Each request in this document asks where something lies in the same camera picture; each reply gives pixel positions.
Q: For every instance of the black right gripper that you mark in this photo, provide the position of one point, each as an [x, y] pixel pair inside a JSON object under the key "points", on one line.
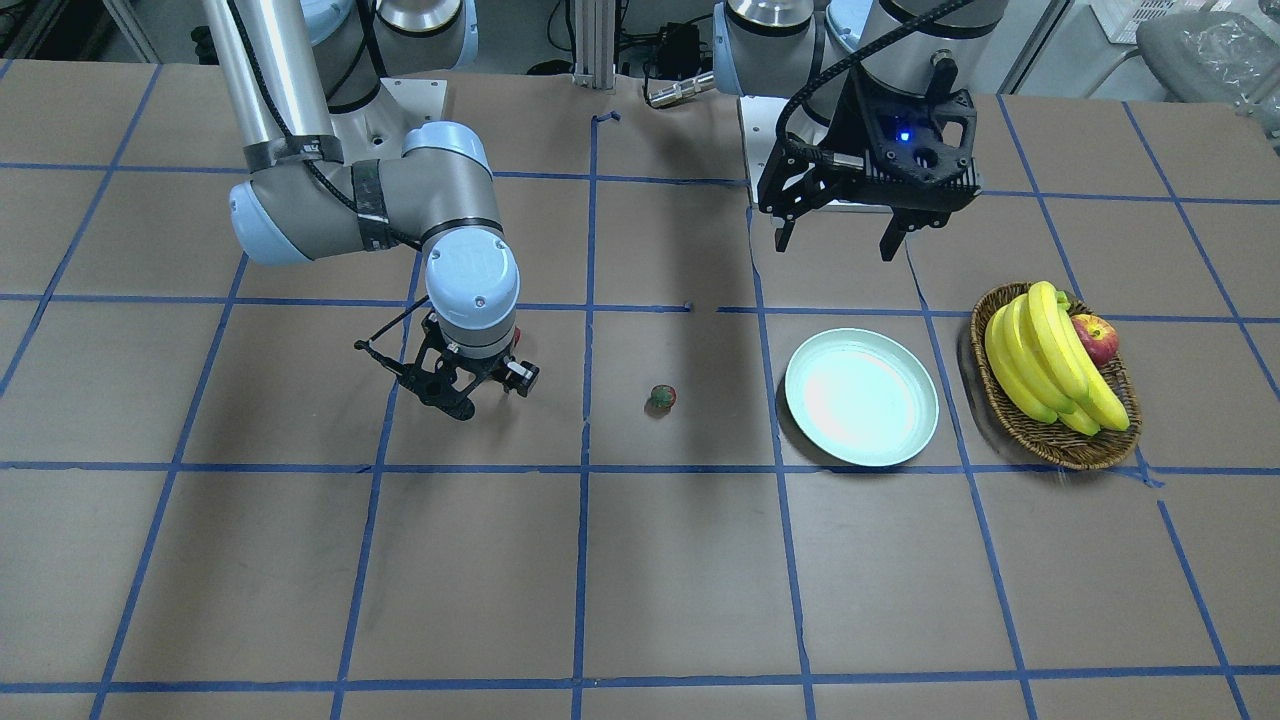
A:
{"points": [[478, 365]]}

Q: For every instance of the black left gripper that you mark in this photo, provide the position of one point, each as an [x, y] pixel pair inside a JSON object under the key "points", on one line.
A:
{"points": [[850, 133]]}

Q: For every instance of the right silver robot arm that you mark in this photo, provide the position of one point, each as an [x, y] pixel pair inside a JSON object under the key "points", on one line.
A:
{"points": [[341, 162]]}

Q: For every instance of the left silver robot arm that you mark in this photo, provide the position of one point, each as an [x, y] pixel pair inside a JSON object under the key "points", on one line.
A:
{"points": [[802, 50]]}

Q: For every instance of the pale green plate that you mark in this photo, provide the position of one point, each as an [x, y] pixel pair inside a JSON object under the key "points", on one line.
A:
{"points": [[861, 397]]}

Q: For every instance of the yellow banana bunch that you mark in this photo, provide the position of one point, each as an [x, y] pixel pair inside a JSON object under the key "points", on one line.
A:
{"points": [[1033, 350]]}

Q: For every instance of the red yellow apple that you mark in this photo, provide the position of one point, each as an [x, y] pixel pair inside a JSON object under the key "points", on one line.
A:
{"points": [[1099, 338]]}

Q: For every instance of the woven wicker basket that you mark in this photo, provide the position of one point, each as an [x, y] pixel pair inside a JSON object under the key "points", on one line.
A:
{"points": [[1009, 430]]}

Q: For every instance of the aluminium frame post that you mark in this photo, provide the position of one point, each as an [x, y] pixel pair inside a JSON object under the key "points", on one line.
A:
{"points": [[594, 43]]}

